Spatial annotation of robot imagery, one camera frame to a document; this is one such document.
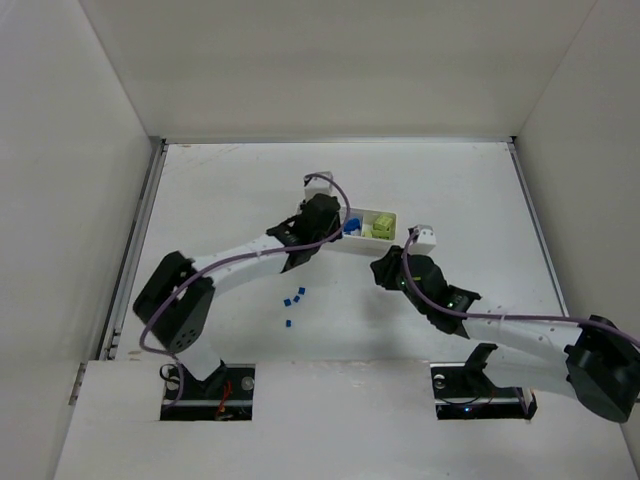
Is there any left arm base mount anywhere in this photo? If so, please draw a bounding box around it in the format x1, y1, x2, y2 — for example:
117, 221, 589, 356
159, 364, 256, 422

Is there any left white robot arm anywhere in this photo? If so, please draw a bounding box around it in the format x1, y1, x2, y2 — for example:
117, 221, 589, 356
133, 193, 341, 384

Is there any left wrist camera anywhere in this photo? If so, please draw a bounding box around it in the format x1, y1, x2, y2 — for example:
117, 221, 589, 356
303, 171, 333, 200

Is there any purple cable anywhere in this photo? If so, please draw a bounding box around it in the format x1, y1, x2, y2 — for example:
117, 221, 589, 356
138, 172, 350, 411
402, 229, 640, 346

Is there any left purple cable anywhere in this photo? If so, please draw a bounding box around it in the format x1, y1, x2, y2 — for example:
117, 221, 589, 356
138, 172, 350, 411

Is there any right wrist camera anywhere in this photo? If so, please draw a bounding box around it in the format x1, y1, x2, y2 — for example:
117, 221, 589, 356
409, 225, 437, 255

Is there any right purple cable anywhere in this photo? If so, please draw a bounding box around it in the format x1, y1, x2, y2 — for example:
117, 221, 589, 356
402, 229, 640, 346

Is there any white three-compartment tray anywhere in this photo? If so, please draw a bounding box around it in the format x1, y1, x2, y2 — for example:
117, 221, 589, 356
331, 207, 398, 255

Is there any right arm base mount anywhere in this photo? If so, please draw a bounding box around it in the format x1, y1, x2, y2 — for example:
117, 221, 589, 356
430, 343, 538, 421

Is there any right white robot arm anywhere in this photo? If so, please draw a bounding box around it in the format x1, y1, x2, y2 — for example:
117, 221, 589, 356
370, 245, 639, 424

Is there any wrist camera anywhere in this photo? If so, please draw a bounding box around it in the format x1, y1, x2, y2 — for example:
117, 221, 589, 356
409, 225, 437, 255
303, 171, 333, 200

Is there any blue lego pile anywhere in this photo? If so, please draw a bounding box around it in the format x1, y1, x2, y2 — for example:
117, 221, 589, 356
343, 217, 362, 236

